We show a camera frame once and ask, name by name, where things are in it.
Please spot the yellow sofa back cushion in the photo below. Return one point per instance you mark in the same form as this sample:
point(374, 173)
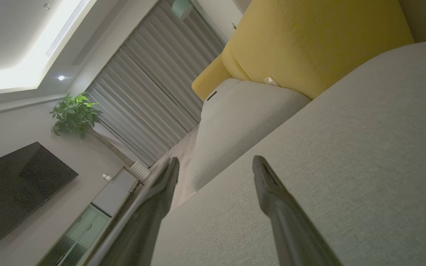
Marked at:
point(209, 79)
point(320, 40)

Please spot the white ribbed plant pot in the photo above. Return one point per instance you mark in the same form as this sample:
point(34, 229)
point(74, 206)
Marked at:
point(140, 170)

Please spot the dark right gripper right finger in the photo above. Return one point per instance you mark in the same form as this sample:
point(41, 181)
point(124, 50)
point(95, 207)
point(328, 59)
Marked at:
point(290, 229)

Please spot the grey pleated curtain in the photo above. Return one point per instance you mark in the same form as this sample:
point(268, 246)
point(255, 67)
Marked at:
point(154, 81)

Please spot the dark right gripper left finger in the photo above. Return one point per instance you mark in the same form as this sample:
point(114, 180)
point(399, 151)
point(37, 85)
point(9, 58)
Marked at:
point(142, 221)

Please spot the small cream tag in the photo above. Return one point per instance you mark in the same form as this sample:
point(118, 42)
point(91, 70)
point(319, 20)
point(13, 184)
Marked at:
point(270, 81)

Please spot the white cabinet with glass doors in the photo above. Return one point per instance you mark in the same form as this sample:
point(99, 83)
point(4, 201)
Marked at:
point(105, 207)

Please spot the small white device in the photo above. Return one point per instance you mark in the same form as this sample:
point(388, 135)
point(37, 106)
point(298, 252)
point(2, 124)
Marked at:
point(106, 177)

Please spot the green leafy potted plant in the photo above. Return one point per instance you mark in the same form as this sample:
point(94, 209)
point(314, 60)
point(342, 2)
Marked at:
point(74, 112)

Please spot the white ceiling air vent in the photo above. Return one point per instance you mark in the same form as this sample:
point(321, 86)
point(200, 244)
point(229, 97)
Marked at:
point(67, 27)

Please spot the pale green lamp shade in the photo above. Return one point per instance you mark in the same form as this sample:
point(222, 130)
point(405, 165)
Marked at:
point(181, 8)

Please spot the black flat television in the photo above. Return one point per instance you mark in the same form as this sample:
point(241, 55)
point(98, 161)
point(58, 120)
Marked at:
point(17, 188)

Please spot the large grey sofa seat cushion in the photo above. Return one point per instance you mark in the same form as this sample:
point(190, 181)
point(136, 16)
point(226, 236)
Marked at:
point(364, 155)

